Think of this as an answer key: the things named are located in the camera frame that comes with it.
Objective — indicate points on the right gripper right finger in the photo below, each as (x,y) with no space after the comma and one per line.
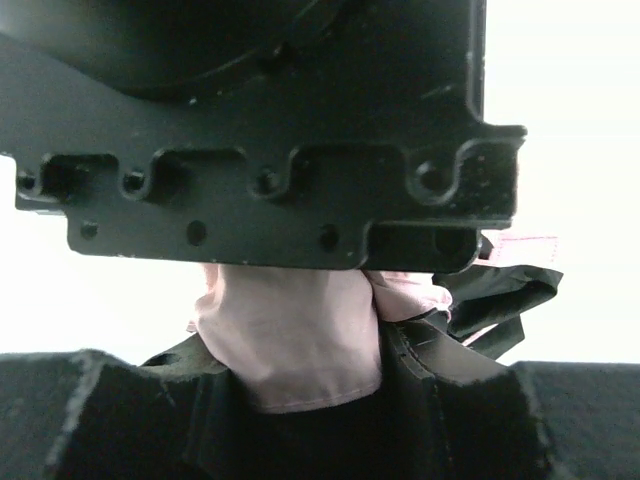
(456,414)

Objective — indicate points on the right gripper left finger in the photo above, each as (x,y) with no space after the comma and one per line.
(89,415)

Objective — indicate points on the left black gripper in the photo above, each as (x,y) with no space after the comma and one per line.
(298,134)

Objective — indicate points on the pink folding umbrella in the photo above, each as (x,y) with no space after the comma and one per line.
(302,340)

